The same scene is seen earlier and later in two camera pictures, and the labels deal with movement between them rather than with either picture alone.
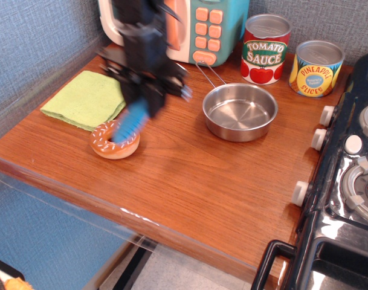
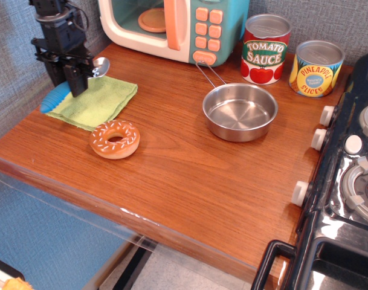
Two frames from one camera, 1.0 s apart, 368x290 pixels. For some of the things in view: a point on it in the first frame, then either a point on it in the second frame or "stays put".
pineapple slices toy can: [316, 69] stays put
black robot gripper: [144, 68] -> [63, 43]
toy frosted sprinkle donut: [100, 140] stays put
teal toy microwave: [211, 32] stays put
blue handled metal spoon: [135, 118] -> [100, 67]
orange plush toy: [17, 284] stays put
